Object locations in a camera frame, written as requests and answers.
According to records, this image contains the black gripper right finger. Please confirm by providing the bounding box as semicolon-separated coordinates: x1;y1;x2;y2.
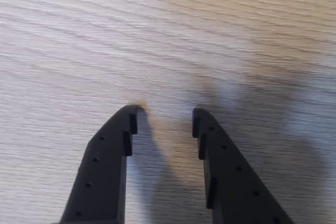
192;108;295;224

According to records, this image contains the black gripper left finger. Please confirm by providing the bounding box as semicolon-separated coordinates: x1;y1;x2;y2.
59;105;138;224

